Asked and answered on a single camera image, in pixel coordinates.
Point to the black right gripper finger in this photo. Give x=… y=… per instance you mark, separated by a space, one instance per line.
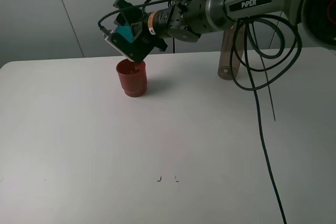
x=160 y=44
x=128 y=15

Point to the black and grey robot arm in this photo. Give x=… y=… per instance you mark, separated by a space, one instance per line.
x=316 y=16

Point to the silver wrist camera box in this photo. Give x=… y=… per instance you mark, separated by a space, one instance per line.
x=108 y=39

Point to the red plastic cup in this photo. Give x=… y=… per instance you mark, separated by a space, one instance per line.
x=132 y=77

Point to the teal translucent plastic cup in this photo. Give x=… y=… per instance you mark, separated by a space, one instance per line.
x=125 y=32

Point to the smoky transparent water bottle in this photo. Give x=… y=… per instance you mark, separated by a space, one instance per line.
x=227 y=70

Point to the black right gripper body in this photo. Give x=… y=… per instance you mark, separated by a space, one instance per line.
x=165 y=23

